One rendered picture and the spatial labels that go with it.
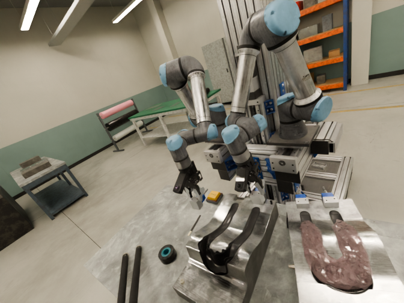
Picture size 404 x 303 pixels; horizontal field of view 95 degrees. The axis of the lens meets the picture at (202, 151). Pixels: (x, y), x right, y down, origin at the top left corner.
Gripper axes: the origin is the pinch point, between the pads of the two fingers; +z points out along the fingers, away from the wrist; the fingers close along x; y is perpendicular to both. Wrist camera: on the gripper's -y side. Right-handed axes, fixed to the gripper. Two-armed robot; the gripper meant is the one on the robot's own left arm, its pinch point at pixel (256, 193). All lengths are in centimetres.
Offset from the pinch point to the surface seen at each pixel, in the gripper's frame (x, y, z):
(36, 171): 396, -11, -34
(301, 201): -17.1, 4.4, 8.1
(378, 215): -44, 80, 109
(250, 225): -0.4, -14.1, 4.5
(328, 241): -28.2, -13.5, 6.0
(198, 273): 12.0, -39.8, 2.2
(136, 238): 63, -37, 3
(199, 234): 15.2, -27.8, -3.9
